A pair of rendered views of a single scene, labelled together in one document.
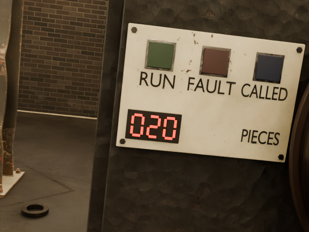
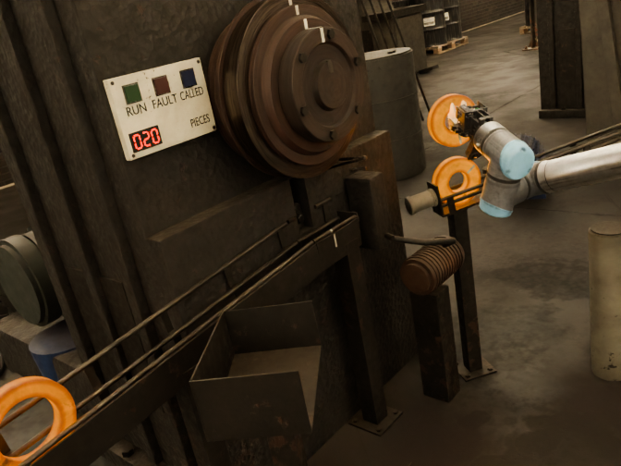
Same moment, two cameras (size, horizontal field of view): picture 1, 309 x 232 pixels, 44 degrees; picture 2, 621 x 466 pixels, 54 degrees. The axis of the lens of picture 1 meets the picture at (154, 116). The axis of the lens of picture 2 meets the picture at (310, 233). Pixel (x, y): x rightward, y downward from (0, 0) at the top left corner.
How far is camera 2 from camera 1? 0.98 m
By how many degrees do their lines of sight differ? 41
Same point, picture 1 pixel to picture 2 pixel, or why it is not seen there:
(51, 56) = not seen: outside the picture
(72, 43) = not seen: outside the picture
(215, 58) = (161, 83)
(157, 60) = (132, 97)
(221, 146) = (184, 134)
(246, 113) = (188, 109)
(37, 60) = not seen: outside the picture
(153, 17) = (115, 71)
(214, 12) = (145, 55)
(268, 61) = (187, 74)
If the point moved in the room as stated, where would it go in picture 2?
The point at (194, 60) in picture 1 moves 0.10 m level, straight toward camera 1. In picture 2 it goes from (151, 89) to (170, 88)
